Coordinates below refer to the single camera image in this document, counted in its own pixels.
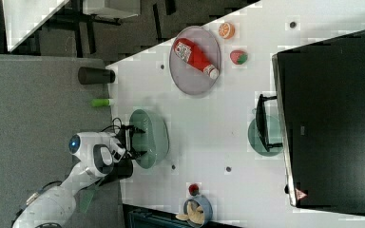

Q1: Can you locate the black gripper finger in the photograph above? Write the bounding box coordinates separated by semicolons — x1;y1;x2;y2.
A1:
129;125;145;134
129;150;146;160

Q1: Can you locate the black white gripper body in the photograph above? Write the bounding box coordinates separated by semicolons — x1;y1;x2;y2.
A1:
115;124;133;161

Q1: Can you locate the mint green strainer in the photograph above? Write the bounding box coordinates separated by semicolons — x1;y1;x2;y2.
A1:
129;109;169;169

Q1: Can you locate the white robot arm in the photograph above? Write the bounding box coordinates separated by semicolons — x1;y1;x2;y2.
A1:
11;125;145;228

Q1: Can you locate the green marker tube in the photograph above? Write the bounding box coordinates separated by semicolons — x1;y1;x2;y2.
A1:
90;99;114;107

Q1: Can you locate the red toy apple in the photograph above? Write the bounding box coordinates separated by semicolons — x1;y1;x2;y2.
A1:
188;183;200;196

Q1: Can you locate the grey round plate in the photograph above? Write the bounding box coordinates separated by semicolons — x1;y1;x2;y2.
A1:
169;26;221;95

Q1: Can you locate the blue bowl with chips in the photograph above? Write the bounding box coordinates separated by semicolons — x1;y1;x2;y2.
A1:
176;195;213;228

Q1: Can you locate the red ketchup bottle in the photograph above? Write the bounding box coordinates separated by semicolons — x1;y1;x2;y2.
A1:
173;38;220;80

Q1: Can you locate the strawberry toy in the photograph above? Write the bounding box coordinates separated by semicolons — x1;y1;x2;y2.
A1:
230;50;248;65

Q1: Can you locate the orange slice toy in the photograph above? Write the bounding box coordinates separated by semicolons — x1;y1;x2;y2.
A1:
219;23;235;39

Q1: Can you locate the mint green cup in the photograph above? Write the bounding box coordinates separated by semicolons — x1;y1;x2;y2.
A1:
247;115;283;157

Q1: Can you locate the white side table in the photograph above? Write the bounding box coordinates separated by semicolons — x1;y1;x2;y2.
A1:
1;0;70;52

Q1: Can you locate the black toaster oven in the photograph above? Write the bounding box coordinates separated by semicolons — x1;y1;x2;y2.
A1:
256;29;365;216

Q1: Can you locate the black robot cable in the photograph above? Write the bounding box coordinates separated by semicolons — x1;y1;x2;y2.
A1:
100;117;131;134

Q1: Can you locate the black cylinder post upper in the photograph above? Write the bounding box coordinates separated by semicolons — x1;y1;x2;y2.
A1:
78;66;116;85

